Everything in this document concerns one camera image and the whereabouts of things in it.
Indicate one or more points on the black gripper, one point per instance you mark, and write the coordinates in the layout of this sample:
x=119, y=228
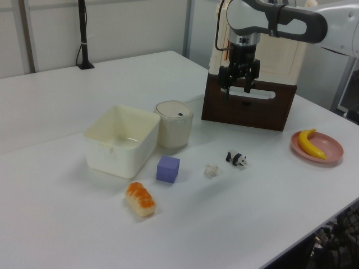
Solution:
x=242, y=56

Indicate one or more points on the toy bread loaf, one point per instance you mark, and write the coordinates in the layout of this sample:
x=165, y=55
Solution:
x=140, y=201

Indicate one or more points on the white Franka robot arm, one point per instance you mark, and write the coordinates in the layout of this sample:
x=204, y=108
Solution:
x=246, y=16

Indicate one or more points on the cream plastic basket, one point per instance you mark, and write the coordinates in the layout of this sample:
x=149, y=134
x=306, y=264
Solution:
x=117, y=165

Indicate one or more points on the orange tape strip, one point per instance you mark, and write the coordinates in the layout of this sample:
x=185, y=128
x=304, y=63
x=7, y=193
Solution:
x=225, y=51

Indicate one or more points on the dark brown wooden box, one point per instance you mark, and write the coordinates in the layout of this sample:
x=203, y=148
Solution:
x=246, y=115

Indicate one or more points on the cream plastic storage box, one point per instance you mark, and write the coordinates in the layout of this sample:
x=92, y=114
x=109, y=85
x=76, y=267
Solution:
x=280, y=56

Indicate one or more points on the toy panda figure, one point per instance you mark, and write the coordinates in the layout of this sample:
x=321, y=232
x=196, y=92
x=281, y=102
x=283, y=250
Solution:
x=237, y=158

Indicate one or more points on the cream lidded trash can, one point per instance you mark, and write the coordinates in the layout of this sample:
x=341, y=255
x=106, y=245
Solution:
x=174, y=134

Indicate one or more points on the yellow toy banana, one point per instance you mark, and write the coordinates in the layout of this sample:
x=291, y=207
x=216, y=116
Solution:
x=304, y=144

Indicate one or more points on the small white crumpled figure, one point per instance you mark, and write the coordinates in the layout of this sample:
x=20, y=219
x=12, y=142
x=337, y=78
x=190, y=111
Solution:
x=211, y=171

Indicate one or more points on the grey metal rack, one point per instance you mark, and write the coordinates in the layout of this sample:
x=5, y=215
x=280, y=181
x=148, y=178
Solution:
x=347, y=92

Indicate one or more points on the pink plate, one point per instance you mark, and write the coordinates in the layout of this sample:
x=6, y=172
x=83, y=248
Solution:
x=328, y=145

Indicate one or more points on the purple cube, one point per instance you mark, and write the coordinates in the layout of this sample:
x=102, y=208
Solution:
x=168, y=171

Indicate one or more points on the black pole stand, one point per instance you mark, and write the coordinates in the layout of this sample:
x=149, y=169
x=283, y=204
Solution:
x=83, y=28

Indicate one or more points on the black office chair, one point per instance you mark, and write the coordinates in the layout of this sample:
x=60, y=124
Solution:
x=336, y=241

